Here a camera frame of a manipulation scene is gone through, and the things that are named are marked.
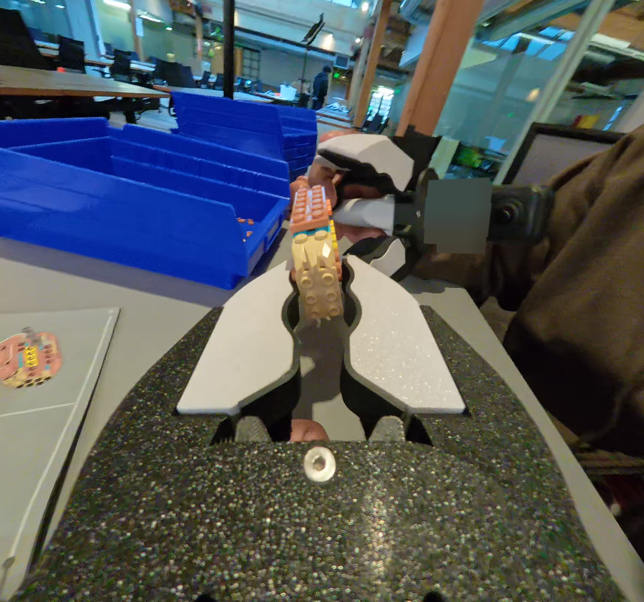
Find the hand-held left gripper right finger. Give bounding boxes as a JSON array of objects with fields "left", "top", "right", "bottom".
[{"left": 343, "top": 255, "right": 467, "bottom": 417}]

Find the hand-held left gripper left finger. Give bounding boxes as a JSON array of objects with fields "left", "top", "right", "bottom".
[{"left": 175, "top": 261, "right": 303, "bottom": 417}]

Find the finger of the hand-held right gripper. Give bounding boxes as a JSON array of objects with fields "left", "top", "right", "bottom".
[
  {"left": 332, "top": 195, "right": 396, "bottom": 237},
  {"left": 317, "top": 134, "right": 416, "bottom": 196}
]

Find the toy brick model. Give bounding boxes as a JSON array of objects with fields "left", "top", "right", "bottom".
[{"left": 288, "top": 176, "right": 346, "bottom": 322}]

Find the blue plastic bin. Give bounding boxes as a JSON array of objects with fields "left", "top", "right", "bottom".
[
  {"left": 0, "top": 118, "right": 291, "bottom": 195},
  {"left": 0, "top": 147, "right": 291, "bottom": 291}
]

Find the grey desk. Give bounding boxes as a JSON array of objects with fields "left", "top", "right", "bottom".
[{"left": 0, "top": 237, "right": 644, "bottom": 602}]

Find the person's left hand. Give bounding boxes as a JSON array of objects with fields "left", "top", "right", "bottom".
[{"left": 291, "top": 420, "right": 329, "bottom": 443}]

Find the stack of blue bins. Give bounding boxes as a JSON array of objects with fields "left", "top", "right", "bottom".
[{"left": 170, "top": 91, "right": 319, "bottom": 183}]

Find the instruction booklet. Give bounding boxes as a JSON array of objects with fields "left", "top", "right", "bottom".
[{"left": 0, "top": 307, "right": 121, "bottom": 585}]

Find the black pole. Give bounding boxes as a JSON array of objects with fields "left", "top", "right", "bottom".
[{"left": 223, "top": 0, "right": 237, "bottom": 101}]

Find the black office chair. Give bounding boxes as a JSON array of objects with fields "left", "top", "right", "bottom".
[
  {"left": 56, "top": 35, "right": 87, "bottom": 74},
  {"left": 0, "top": 8, "right": 53, "bottom": 71}
]

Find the wooden table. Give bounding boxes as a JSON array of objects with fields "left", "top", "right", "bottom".
[{"left": 0, "top": 65, "right": 172, "bottom": 101}]

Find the wooden post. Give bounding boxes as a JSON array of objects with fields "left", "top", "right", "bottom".
[
  {"left": 352, "top": 0, "right": 398, "bottom": 127},
  {"left": 396, "top": 0, "right": 500, "bottom": 136}
]

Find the white metal post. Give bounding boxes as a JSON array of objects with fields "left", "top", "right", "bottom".
[{"left": 493, "top": 0, "right": 642, "bottom": 183}]

